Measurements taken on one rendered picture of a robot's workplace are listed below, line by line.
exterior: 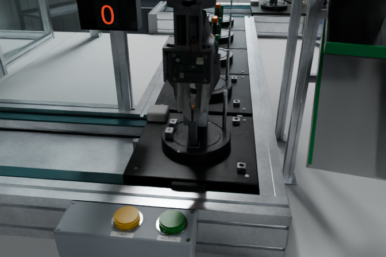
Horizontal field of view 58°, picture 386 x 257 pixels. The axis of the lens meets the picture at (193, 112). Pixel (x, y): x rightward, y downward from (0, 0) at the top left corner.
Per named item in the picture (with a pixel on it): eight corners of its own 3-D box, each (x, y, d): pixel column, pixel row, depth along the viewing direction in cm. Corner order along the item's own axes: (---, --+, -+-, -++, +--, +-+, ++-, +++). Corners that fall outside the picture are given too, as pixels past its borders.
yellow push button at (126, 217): (136, 235, 52) (135, 225, 51) (111, 233, 53) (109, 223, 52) (143, 215, 56) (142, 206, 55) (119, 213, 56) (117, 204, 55)
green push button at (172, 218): (183, 239, 51) (183, 229, 51) (156, 237, 52) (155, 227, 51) (186, 219, 55) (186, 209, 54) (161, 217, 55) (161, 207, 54)
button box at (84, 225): (192, 272, 53) (192, 243, 50) (58, 259, 55) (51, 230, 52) (196, 236, 59) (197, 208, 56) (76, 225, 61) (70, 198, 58)
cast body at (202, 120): (206, 127, 66) (207, 93, 62) (183, 125, 66) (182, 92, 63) (209, 106, 73) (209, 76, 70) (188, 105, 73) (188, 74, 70)
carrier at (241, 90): (251, 121, 83) (256, 71, 77) (152, 115, 85) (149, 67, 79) (249, 81, 104) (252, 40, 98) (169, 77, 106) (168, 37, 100)
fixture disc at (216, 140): (230, 164, 64) (230, 156, 63) (155, 159, 66) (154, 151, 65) (231, 126, 77) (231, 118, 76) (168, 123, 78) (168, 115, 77)
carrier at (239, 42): (246, 54, 126) (249, 19, 120) (180, 51, 128) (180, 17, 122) (244, 35, 147) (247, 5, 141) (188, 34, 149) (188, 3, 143)
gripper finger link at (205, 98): (189, 135, 56) (189, 82, 52) (193, 117, 62) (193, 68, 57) (208, 136, 56) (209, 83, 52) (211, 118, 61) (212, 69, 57)
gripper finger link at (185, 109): (170, 133, 57) (168, 81, 52) (176, 116, 62) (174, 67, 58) (189, 135, 56) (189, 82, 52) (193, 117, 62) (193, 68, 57)
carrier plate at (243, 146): (257, 193, 61) (258, 183, 60) (123, 183, 63) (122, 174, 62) (252, 124, 82) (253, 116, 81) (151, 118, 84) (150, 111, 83)
